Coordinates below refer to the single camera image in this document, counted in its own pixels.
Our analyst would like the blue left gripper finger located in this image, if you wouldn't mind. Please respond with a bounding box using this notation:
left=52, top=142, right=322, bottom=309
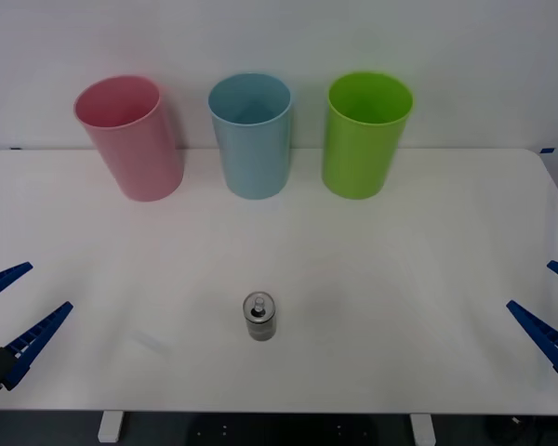
left=0, top=301, right=74, bottom=396
left=0, top=261, right=33, bottom=308

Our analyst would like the black drink can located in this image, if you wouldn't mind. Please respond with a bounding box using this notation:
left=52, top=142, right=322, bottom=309
left=242, top=291, right=279, bottom=343

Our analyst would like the white table leg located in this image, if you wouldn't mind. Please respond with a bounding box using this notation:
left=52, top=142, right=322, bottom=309
left=97, top=412, right=123, bottom=443
left=409, top=413, right=436, bottom=446

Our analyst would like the pink plastic bin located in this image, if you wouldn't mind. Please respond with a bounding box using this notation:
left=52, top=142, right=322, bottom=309
left=73, top=74, right=185, bottom=203

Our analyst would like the green plastic bin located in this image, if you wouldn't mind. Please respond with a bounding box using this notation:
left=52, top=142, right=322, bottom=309
left=321, top=70, right=414, bottom=202

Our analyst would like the pale blue plastic bin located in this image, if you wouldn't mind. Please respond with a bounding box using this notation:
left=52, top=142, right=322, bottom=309
left=207, top=72, right=293, bottom=201

